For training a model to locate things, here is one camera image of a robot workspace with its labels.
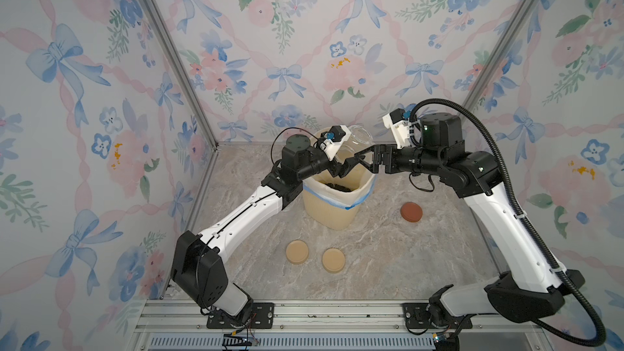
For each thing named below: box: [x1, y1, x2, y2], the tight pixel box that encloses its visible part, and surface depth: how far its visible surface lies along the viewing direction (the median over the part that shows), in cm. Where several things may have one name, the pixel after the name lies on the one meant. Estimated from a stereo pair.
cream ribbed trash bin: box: [302, 189, 360, 231], surface depth 94 cm
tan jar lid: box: [285, 239, 309, 265], surface depth 88 cm
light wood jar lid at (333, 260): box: [321, 247, 347, 274], surface depth 86 cm
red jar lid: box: [399, 201, 424, 223], surface depth 99 cm
